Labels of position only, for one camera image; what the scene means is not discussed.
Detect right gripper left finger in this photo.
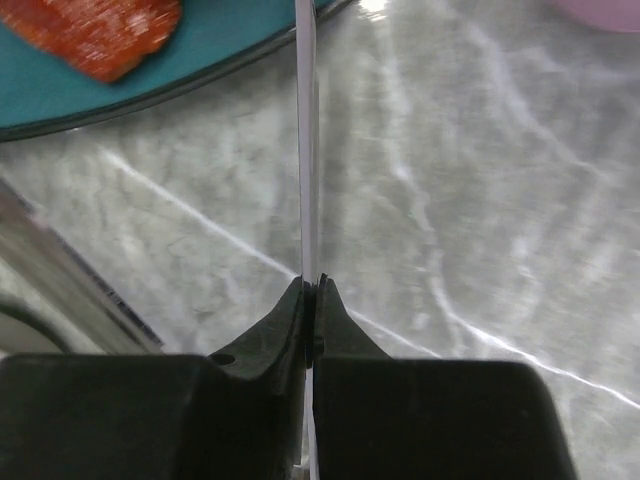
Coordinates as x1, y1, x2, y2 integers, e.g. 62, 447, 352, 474
1, 279, 306, 479

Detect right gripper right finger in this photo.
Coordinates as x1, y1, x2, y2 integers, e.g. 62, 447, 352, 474
313, 277, 576, 479

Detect metal serving tongs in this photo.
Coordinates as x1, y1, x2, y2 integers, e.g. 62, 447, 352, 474
295, 0, 320, 479

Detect teal square plate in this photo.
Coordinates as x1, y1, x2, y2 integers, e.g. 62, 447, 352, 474
0, 0, 356, 144

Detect red-brown meat piece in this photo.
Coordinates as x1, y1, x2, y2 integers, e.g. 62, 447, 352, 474
1, 0, 182, 83

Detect pink cylindrical container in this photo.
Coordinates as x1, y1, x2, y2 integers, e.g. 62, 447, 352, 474
551, 0, 640, 33

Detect aluminium rail frame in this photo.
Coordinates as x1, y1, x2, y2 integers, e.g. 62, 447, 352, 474
1, 182, 162, 355

